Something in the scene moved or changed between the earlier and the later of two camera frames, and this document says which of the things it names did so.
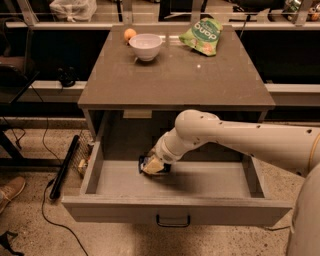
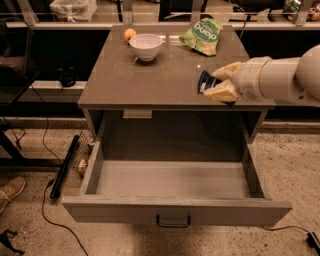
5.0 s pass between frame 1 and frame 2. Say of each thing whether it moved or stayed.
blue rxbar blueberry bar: moved
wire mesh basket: stayed
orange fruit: stayed
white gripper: moved
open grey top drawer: stayed
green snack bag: stayed
